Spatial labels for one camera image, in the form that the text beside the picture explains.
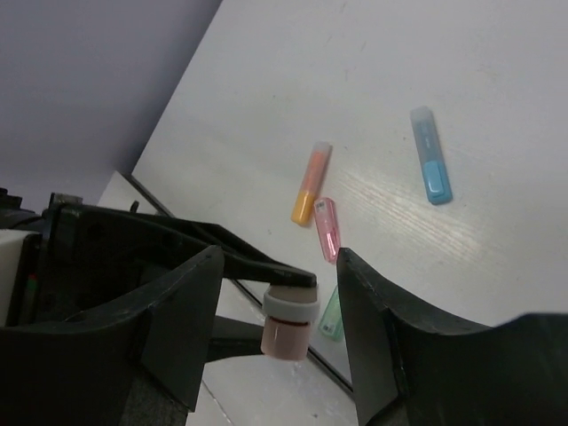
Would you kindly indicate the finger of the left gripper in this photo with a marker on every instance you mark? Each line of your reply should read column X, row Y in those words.
column 199, row 248

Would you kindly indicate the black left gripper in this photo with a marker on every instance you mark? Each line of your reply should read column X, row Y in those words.
column 44, row 288

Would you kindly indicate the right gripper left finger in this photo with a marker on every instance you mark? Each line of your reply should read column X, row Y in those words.
column 113, row 364

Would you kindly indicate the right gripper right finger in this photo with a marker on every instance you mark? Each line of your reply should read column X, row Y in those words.
column 414, row 364

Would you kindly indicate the pink pencil sharpener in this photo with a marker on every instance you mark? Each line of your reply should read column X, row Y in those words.
column 289, row 315

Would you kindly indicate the green correction tape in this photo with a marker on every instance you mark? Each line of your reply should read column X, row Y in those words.
column 331, row 322

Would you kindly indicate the pink utility knife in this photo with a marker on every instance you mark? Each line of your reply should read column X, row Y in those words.
column 327, row 228

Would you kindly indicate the orange pink highlighter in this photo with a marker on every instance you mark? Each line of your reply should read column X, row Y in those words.
column 311, row 184

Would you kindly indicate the blue highlighter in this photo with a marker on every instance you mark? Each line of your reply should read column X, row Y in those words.
column 434, row 173

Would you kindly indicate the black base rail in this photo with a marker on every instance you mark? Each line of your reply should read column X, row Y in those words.
column 253, row 296

